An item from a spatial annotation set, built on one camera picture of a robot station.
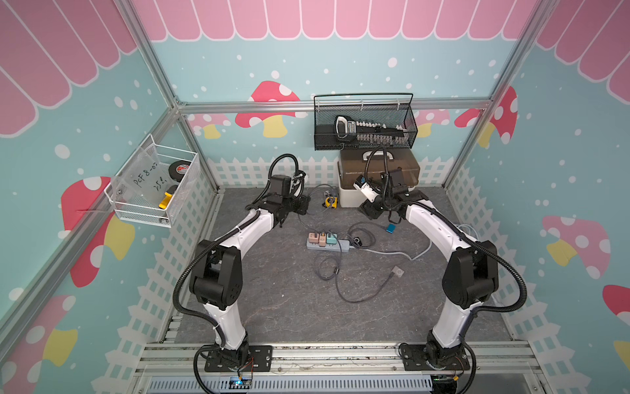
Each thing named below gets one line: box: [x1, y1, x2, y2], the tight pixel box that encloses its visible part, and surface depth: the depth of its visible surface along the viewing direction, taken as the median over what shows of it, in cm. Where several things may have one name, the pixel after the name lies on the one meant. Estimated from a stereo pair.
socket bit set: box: [333, 114, 411, 145], surface depth 91 cm
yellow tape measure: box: [324, 196, 339, 210], surface depth 114 cm
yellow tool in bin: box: [158, 191, 174, 210], surface depth 64 cm
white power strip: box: [305, 238, 351, 252], surface depth 99 cm
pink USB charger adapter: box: [319, 232, 327, 248], surface depth 96 cm
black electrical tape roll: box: [168, 160, 192, 183], surface depth 81 cm
